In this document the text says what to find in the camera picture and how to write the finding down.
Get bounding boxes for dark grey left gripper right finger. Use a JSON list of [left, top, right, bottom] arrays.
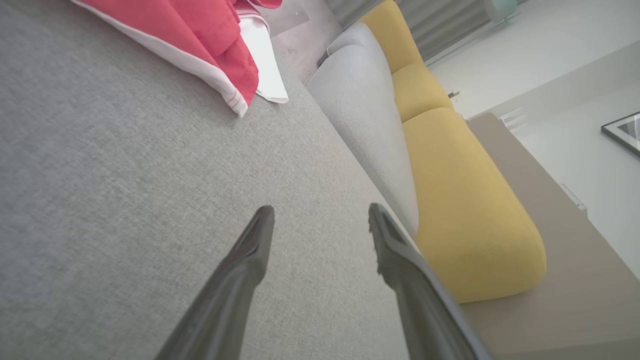
[[368, 202, 496, 360]]

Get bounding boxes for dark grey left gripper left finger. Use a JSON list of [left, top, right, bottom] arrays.
[[155, 205, 276, 360]]

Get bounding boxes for red and white printed jersey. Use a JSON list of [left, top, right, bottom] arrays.
[[230, 0, 290, 105]]

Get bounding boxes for red shorts with white panels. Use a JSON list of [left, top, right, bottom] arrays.
[[70, 0, 261, 119]]

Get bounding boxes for yellow sofa back cushion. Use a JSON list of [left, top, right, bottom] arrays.
[[391, 62, 455, 123], [402, 107, 547, 304]]

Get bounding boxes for grey sofa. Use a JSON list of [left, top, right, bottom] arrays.
[[0, 0, 421, 360]]

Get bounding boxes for grey fabric sofa seat cushion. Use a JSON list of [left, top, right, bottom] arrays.
[[305, 22, 420, 238]]

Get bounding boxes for black framed picture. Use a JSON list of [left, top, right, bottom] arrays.
[[601, 112, 640, 160]]

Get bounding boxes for light grey pleated curtain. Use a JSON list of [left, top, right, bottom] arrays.
[[327, 0, 493, 63]]

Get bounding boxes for pale teal round object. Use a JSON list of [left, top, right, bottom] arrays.
[[484, 0, 520, 25]]

